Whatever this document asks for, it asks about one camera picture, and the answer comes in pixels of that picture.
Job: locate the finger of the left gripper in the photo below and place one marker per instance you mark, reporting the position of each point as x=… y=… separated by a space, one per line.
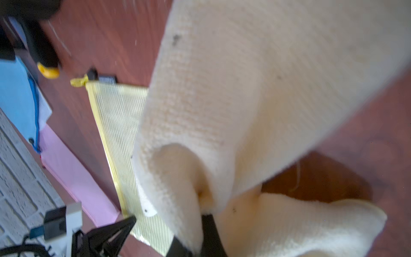
x=106 y=241

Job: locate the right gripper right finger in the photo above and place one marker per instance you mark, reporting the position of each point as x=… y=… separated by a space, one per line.
x=212 y=245

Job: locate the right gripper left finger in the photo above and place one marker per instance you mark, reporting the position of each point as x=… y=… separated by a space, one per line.
x=178 y=250

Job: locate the yellow document bag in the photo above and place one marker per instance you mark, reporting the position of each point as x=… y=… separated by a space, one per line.
x=117 y=109

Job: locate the yellow cleaning cloth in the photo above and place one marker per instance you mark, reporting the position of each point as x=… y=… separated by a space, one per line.
x=240 y=91

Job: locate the blue document bag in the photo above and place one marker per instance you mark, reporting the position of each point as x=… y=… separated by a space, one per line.
x=20 y=100

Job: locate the clear mesh document bag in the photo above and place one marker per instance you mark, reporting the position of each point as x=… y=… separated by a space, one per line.
x=44 y=109

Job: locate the pink document bag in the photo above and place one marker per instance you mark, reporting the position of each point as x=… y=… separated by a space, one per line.
x=76 y=179

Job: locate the black plastic toolbox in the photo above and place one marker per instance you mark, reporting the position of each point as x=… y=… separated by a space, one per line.
x=30 y=9

